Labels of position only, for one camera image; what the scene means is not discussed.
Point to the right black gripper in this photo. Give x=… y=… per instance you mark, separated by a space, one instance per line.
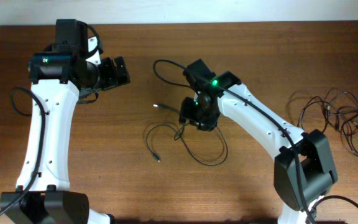
x=185 y=114

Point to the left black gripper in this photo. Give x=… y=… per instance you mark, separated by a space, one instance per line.
x=113 y=80

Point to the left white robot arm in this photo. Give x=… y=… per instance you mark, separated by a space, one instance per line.
x=62 y=76

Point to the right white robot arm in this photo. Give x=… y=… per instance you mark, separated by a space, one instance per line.
x=304 y=169

